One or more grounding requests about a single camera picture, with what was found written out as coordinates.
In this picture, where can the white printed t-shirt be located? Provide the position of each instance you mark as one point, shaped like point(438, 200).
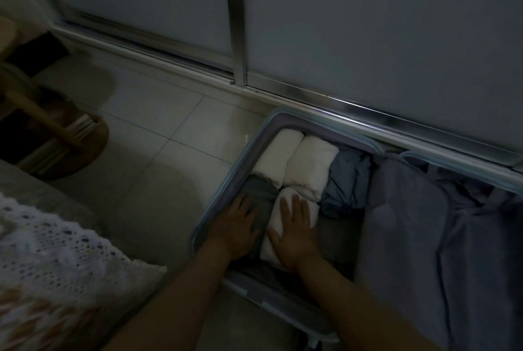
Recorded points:
point(272, 253)

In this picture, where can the person's left hand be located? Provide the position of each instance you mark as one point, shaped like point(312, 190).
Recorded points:
point(234, 231)

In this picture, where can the wooden bedside tray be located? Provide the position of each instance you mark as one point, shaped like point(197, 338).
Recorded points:
point(24, 89)

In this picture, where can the white T-shirt with letter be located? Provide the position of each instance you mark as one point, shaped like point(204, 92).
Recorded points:
point(278, 155)

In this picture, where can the blue polo shirt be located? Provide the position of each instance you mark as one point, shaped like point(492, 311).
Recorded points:
point(347, 183)

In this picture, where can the person's left forearm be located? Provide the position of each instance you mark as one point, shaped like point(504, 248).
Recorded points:
point(171, 310)

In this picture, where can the grey sliding door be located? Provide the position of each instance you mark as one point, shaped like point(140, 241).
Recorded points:
point(368, 28)

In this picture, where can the person's right hand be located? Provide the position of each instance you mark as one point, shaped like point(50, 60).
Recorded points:
point(294, 239)

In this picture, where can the person's right forearm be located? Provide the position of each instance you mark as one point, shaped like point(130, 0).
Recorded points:
point(359, 314)

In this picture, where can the grey-blue suitcase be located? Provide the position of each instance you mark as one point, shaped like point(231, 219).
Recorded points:
point(425, 240)

